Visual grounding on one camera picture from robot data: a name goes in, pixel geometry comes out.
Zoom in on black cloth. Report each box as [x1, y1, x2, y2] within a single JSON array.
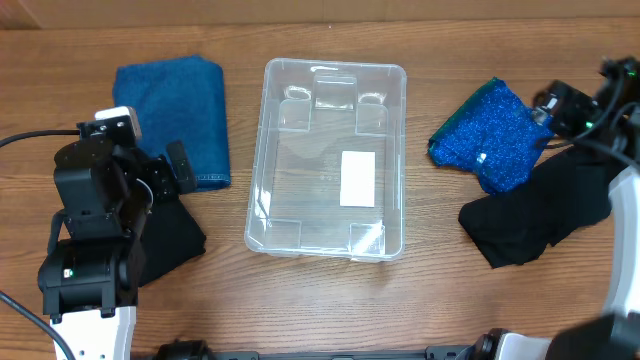
[[139, 199, 206, 287]]

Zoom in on black garment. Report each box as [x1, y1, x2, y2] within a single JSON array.
[[458, 147, 626, 268]]

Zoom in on blue sequin garment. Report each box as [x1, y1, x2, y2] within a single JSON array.
[[428, 77, 553, 195]]

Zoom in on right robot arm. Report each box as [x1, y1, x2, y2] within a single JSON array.
[[458, 56, 639, 359]]

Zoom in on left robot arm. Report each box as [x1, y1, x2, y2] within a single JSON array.
[[38, 137, 206, 359]]

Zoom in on clear plastic container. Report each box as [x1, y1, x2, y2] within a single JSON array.
[[244, 58, 407, 262]]

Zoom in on white label in container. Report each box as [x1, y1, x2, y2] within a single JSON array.
[[340, 151, 376, 208]]

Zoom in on folded teal blue towel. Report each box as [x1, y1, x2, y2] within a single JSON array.
[[112, 55, 231, 192]]

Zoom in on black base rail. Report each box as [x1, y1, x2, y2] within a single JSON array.
[[146, 340, 474, 360]]

